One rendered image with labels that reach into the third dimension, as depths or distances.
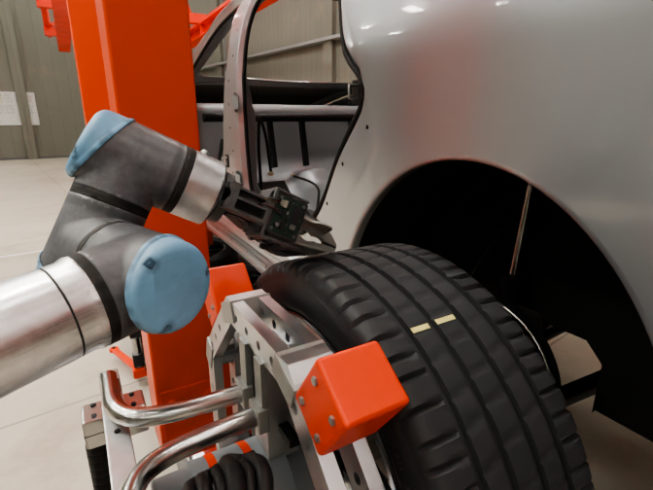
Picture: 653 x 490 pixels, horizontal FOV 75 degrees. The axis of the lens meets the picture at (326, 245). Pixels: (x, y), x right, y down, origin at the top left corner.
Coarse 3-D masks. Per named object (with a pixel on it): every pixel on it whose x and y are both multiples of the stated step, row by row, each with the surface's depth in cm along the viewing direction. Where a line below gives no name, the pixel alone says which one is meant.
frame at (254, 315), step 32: (224, 320) 67; (256, 320) 58; (288, 320) 58; (224, 352) 81; (256, 352) 56; (288, 352) 50; (320, 352) 50; (288, 384) 47; (224, 416) 85; (352, 448) 46; (320, 480) 44; (352, 480) 47
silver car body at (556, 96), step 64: (256, 0) 176; (384, 0) 90; (448, 0) 75; (512, 0) 64; (576, 0) 56; (640, 0) 50; (384, 64) 91; (448, 64) 76; (512, 64) 65; (576, 64) 57; (640, 64) 51; (256, 128) 304; (320, 128) 330; (384, 128) 94; (448, 128) 78; (512, 128) 67; (576, 128) 58; (640, 128) 52; (256, 192) 192; (320, 192) 287; (576, 192) 60; (640, 192) 53; (256, 256) 182; (640, 256) 54
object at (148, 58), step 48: (96, 0) 87; (144, 0) 82; (144, 48) 84; (144, 96) 86; (192, 96) 91; (192, 144) 93; (192, 240) 98; (144, 336) 106; (192, 336) 104; (192, 384) 107
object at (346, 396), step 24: (336, 360) 41; (360, 360) 42; (384, 360) 42; (312, 384) 42; (336, 384) 39; (360, 384) 40; (384, 384) 41; (312, 408) 43; (336, 408) 38; (360, 408) 38; (384, 408) 39; (312, 432) 44; (336, 432) 39; (360, 432) 41
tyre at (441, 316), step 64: (320, 256) 68; (384, 256) 67; (320, 320) 57; (384, 320) 50; (448, 320) 53; (448, 384) 47; (512, 384) 50; (448, 448) 43; (512, 448) 46; (576, 448) 50
